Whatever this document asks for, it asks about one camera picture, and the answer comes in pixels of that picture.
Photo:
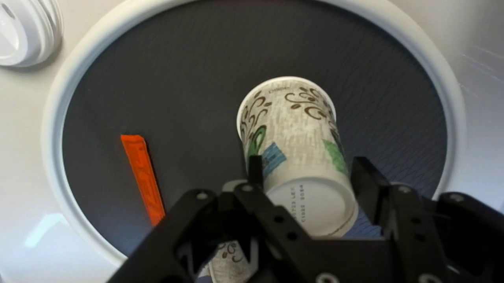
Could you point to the white plastic cup lid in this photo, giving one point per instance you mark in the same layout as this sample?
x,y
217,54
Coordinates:
x,y
23,32

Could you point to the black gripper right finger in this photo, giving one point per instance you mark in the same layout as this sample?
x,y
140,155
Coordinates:
x,y
445,241

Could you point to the orange flat stick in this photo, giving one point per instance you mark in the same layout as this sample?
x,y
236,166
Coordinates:
x,y
142,179

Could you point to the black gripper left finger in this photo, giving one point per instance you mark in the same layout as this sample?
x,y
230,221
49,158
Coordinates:
x,y
209,230

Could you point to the round dark tray white rim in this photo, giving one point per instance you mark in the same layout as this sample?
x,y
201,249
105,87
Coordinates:
x,y
182,79

